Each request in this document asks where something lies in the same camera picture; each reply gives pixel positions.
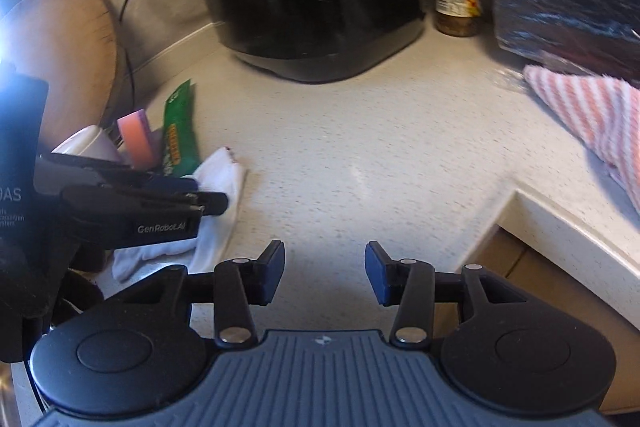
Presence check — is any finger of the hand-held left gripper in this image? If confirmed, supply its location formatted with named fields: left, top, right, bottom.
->
left=37, top=151, right=198, bottom=192
left=150, top=189, right=230, bottom=217

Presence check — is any round wooden cutting board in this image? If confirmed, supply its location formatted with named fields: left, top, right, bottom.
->
left=10, top=0, right=126, bottom=155

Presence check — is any white bowl red print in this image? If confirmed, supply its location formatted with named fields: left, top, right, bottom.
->
left=50, top=125, right=123, bottom=165

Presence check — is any purple orange sponge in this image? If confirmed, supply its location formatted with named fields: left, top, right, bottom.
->
left=116, top=107, right=166, bottom=170

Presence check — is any green snack packet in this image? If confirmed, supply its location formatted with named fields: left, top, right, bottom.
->
left=159, top=79, right=201, bottom=178

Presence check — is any pink white striped cloth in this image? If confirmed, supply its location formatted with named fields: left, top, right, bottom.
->
left=522, top=63, right=640, bottom=218

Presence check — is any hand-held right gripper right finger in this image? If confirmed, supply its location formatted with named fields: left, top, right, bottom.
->
left=365, top=241, right=526, bottom=349

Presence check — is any black power cable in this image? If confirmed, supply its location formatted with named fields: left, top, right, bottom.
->
left=119, top=0, right=176, bottom=138

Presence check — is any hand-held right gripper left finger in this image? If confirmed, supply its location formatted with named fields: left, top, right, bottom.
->
left=120, top=239, right=286, bottom=348

